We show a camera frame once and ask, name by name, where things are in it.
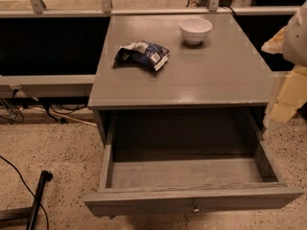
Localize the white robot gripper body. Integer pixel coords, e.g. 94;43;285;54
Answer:
283;1;307;66

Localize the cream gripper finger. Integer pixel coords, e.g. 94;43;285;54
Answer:
261;27;286;54

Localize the grey top drawer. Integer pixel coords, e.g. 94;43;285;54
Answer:
84;107;304;217

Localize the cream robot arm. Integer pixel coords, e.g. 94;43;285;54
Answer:
261;1;307;129

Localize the metal drawer knob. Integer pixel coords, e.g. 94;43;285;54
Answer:
191;203;201;214

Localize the grey wooden cabinet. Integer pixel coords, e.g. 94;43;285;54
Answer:
88;14;285;138

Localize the white ceramic bowl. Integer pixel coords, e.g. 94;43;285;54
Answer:
179;17;213;44

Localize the blue white chip bag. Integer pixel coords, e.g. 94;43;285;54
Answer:
114;40;170;71

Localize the black metal stand leg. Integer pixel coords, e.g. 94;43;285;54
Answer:
26;171;53;230

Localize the grey metal railing frame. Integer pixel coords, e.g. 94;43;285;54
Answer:
0;0;307;99

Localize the black cable bundle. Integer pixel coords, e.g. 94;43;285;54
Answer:
0;88;89;126

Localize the black floor cable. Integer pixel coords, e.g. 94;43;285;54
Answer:
0;154;50;230

